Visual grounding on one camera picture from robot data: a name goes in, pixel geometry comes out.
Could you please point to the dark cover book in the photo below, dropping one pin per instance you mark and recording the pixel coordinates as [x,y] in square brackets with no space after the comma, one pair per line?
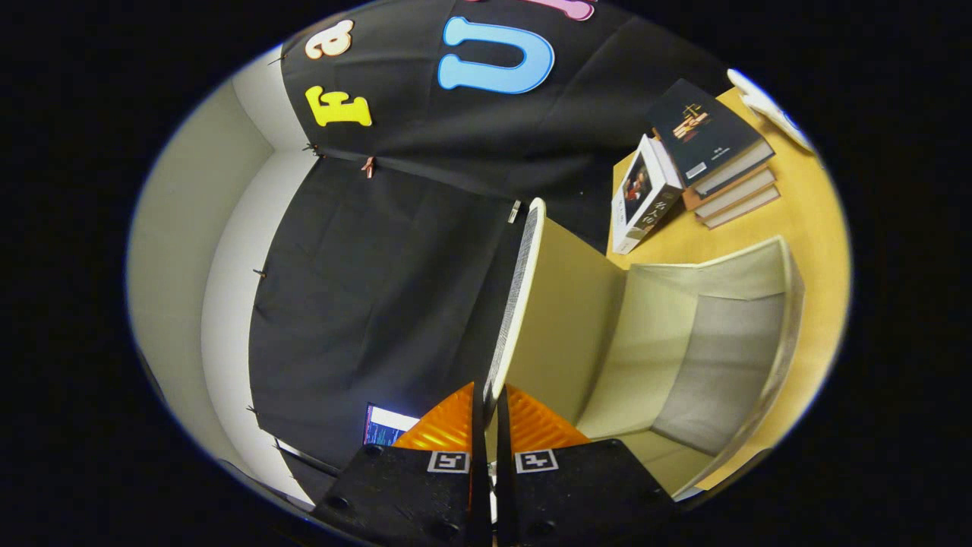
[699,129]

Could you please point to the silver clip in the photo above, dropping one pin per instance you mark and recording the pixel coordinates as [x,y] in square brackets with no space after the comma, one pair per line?
[514,211]

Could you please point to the white cover book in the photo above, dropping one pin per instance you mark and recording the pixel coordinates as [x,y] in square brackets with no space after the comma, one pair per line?
[642,194]

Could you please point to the grey fabric storage box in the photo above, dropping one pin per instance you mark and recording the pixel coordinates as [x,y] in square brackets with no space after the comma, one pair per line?
[683,365]

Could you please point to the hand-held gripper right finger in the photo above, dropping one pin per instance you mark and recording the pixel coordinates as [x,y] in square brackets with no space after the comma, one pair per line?
[503,494]

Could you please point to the black backdrop cloth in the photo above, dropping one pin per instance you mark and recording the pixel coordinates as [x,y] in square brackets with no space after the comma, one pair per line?
[380,304]

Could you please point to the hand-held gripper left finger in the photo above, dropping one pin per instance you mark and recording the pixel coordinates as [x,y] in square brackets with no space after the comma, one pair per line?
[478,494]

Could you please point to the white plush toy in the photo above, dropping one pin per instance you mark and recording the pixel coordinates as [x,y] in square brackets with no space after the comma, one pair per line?
[767,106]

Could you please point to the copper clip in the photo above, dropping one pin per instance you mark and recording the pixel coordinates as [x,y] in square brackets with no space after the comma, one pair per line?
[368,167]

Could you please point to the brown cover book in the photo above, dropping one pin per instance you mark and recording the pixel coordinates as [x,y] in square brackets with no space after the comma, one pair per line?
[748,209]
[736,196]

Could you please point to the lit computer screen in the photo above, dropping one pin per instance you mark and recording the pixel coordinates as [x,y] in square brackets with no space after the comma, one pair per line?
[387,427]

